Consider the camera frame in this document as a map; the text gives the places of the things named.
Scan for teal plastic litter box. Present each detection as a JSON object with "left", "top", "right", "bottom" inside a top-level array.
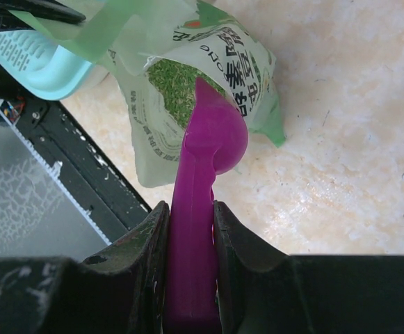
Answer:
[{"left": 0, "top": 30, "right": 95, "bottom": 101}]

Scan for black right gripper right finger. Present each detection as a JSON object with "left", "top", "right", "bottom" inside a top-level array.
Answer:
[{"left": 214, "top": 202, "right": 404, "bottom": 333}]

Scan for magenta litter scoop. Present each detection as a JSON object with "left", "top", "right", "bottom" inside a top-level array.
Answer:
[{"left": 163, "top": 77, "right": 248, "bottom": 333}]

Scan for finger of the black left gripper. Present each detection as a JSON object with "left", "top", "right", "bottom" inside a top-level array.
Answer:
[{"left": 0, "top": 0, "right": 86, "bottom": 24}]

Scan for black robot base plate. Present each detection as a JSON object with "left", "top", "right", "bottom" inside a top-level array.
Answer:
[{"left": 16, "top": 98, "right": 152, "bottom": 241}]

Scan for green cat litter bag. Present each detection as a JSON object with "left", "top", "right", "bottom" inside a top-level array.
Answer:
[{"left": 14, "top": 1, "right": 285, "bottom": 188}]

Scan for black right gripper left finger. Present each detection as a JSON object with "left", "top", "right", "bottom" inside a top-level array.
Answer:
[{"left": 0, "top": 202, "right": 170, "bottom": 333}]

